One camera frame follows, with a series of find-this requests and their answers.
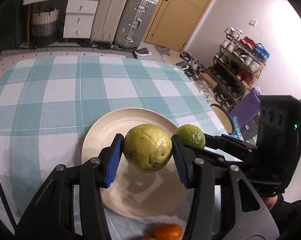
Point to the dark slipper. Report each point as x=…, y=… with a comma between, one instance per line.
x=143, y=52

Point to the white light switch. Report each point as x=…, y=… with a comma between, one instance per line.
x=253, y=22

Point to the pile of shoes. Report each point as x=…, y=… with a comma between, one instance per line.
x=190, y=63

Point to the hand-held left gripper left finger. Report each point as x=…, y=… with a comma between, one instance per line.
x=115, y=161

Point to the grey floor mat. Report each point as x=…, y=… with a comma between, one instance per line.
x=163, y=50

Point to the cream round plate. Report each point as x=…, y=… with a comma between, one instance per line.
x=108, y=130

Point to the cardboard box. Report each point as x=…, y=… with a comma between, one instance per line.
x=207, y=80

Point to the silver suitcase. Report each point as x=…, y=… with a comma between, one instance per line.
x=133, y=22

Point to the wooden door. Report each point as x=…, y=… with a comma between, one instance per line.
x=180, y=12

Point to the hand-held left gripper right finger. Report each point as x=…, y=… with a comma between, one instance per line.
x=179, y=166

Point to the purple bag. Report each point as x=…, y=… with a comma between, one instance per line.
x=248, y=107

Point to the blue plastic packet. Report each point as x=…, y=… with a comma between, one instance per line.
x=236, y=127

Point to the person's right forearm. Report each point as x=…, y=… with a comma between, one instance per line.
x=290, y=217

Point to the yellow-green guava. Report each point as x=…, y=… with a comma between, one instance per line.
x=148, y=148

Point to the shoe rack with shoes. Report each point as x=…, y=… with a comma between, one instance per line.
x=238, y=67

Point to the orange tangerine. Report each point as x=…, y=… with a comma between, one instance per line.
x=148, y=238
x=168, y=232

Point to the woven laundry basket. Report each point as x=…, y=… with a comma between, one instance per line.
x=45, y=27

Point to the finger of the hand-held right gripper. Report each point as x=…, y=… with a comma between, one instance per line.
x=203, y=152
x=231, y=146

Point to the white drawer cabinet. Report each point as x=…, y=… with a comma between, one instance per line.
x=79, y=17

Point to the beige suitcase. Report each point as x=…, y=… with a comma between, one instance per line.
x=108, y=17

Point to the teal checked tablecloth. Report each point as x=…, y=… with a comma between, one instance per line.
x=65, y=95

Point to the green lime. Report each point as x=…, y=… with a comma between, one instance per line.
x=191, y=136

